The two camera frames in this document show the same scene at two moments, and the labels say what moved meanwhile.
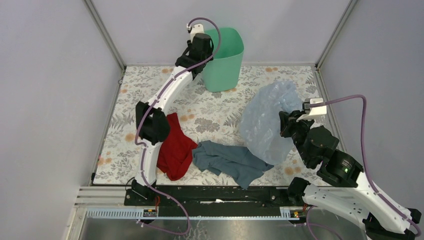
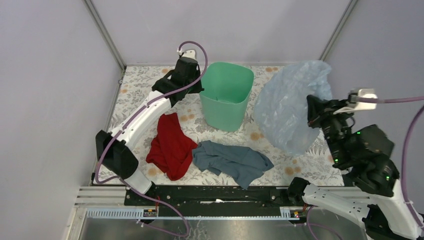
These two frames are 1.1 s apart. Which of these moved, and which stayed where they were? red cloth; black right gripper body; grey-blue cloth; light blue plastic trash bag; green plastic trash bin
Moved: black right gripper body; light blue plastic trash bag; green plastic trash bin
Stayed: grey-blue cloth; red cloth
